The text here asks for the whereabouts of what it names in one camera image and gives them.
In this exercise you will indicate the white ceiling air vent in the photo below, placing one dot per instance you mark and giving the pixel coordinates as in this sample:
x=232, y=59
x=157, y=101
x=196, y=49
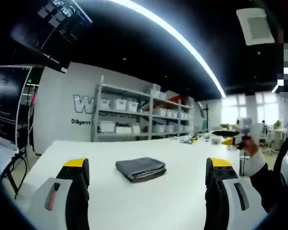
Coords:
x=255, y=26

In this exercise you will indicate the rows of white storage bins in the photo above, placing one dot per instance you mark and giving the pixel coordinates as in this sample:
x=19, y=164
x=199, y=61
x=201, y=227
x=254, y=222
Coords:
x=121, y=105

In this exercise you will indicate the black tripod stand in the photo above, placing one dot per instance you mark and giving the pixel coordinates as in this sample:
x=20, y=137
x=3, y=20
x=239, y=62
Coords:
x=206, y=117

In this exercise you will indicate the grey metal shelving unit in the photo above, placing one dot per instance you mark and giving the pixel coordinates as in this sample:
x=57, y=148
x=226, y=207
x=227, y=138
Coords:
x=151, y=112

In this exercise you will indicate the computer monitor with white frame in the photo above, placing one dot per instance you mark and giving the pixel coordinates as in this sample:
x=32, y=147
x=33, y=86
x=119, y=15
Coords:
x=4, y=107

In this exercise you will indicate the white office chair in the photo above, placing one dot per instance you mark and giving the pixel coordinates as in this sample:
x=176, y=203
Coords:
x=266, y=136

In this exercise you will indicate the hanging dark display screen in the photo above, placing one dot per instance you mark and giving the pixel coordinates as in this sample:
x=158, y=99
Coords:
x=50, y=26

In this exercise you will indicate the grey towel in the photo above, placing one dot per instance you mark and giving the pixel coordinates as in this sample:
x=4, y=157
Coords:
x=140, y=167

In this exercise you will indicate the long ceiling light strip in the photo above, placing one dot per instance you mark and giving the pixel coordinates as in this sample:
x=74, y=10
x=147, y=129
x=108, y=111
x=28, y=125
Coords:
x=182, y=40

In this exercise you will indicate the black metal stand legs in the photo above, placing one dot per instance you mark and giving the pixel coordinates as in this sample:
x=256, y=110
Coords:
x=15, y=167

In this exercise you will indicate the small clutter of tools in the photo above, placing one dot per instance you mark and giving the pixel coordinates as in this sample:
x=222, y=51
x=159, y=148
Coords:
x=189, y=139

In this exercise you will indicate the person's right hand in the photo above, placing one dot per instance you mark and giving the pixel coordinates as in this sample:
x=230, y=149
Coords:
x=250, y=146

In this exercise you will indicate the wall lettering sign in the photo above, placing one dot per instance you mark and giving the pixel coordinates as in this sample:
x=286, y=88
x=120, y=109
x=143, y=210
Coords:
x=82, y=107

